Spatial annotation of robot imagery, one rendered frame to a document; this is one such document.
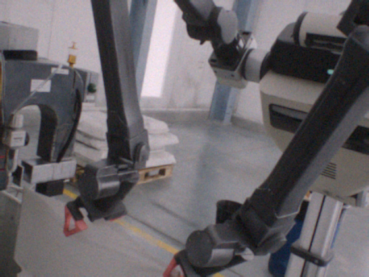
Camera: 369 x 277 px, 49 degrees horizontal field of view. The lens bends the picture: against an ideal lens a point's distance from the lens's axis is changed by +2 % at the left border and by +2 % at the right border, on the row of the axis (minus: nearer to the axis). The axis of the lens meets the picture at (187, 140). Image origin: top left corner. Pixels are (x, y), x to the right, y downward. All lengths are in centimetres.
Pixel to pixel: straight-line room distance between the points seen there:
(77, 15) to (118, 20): 561
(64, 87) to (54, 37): 500
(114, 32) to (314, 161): 40
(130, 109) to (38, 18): 522
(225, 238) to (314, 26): 47
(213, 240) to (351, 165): 53
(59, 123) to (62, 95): 8
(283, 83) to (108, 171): 50
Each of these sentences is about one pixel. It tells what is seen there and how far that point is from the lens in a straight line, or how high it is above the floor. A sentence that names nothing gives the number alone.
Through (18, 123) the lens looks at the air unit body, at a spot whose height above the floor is 120.
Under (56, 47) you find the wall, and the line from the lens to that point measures 618.
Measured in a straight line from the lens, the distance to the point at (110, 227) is 98.
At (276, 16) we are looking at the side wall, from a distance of 956.
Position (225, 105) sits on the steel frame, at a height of 41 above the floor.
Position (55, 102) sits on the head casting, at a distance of 114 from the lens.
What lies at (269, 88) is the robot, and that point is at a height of 140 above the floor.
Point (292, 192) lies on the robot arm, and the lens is 62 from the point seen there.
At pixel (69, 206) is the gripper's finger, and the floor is 108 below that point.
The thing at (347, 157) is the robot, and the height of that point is 127.
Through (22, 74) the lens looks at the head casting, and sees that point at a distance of 107.
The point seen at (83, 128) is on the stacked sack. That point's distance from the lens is 394.
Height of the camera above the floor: 144
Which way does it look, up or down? 12 degrees down
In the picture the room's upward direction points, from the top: 12 degrees clockwise
